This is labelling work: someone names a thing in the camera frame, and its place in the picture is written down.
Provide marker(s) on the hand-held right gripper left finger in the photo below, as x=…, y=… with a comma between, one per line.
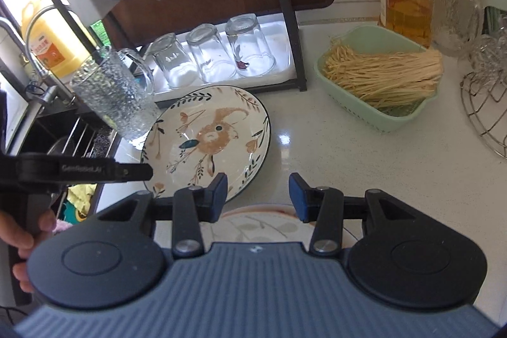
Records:
x=222, y=199

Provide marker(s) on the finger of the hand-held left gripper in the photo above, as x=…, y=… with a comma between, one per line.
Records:
x=134, y=172

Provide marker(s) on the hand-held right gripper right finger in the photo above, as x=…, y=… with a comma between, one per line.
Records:
x=295, y=199

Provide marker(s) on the leaf print ceramic plate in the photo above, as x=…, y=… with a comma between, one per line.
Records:
x=269, y=227

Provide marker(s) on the animal print ceramic plate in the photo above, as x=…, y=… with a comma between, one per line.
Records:
x=214, y=132

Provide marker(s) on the person's left hand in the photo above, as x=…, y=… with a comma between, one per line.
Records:
x=12, y=235

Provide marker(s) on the yellow cloth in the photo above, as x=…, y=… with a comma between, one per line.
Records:
x=81, y=199

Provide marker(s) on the metal sink rack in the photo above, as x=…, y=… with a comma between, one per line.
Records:
x=85, y=140

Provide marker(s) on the textured glass tumbler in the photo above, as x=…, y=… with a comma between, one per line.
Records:
x=115, y=100

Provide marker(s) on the chrome faucet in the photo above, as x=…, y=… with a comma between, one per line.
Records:
x=43, y=94

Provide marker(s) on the green plastic basket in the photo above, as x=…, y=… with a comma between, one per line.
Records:
x=380, y=122

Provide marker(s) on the clear drinking glass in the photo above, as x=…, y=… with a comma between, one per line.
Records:
x=249, y=45
x=176, y=61
x=210, y=53

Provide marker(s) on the yellow oil bottle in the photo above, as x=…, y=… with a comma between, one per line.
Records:
x=47, y=41

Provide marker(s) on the dried noodles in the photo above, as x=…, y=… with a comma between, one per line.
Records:
x=388, y=72

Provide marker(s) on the white drip tray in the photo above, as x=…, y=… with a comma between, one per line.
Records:
x=279, y=33

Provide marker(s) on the black metal kitchen rack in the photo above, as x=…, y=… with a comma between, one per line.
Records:
x=291, y=25

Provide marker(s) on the crystal goblet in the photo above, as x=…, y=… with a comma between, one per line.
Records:
x=481, y=49

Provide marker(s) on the tall textured glass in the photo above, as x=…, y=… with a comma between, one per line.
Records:
x=451, y=5

